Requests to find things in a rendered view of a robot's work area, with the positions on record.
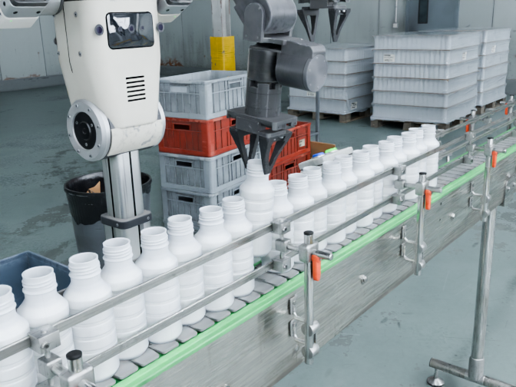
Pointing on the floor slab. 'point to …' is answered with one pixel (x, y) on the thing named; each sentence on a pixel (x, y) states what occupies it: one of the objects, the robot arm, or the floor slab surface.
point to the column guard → (223, 53)
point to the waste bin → (94, 210)
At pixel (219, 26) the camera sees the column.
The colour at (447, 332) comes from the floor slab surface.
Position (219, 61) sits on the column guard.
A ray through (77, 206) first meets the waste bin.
